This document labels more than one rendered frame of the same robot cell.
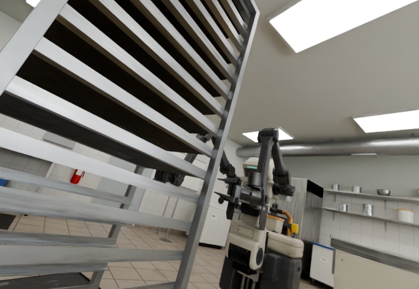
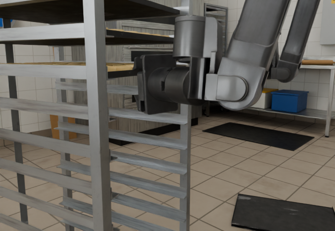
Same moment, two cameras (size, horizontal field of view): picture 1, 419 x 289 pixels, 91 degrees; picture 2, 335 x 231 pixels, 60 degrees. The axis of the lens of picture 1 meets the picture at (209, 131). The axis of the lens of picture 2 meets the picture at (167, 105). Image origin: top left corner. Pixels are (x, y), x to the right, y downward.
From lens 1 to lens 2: 1.04 m
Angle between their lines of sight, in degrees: 81
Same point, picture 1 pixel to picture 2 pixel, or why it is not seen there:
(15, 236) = not seen: hidden behind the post
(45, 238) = (122, 156)
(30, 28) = not seen: outside the picture
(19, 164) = (312, 81)
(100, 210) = (6, 133)
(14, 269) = (114, 177)
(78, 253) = (8, 164)
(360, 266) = not seen: outside the picture
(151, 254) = (59, 179)
